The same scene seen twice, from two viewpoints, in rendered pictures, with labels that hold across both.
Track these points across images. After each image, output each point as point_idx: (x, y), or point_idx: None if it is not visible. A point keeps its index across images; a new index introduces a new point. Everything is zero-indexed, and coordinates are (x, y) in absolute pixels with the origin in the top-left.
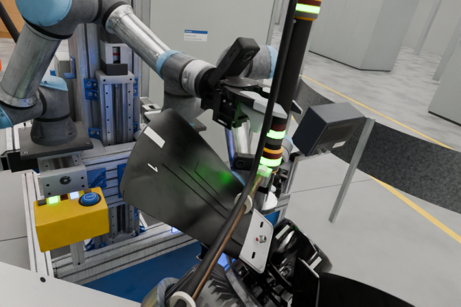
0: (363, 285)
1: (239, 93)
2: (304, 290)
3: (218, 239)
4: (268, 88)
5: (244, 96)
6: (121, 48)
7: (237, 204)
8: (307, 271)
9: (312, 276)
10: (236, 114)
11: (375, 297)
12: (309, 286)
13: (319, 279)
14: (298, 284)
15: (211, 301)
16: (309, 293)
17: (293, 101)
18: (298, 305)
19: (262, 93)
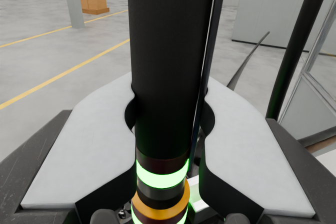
0: (236, 74)
1: (322, 184)
2: (197, 157)
3: (333, 128)
4: (36, 184)
5: (303, 150)
6: None
7: (300, 142)
8: (196, 150)
9: (200, 142)
10: None
11: (242, 66)
12: (200, 148)
13: (200, 136)
14: (192, 167)
15: None
16: (202, 148)
17: (131, 73)
18: (197, 168)
19: (133, 177)
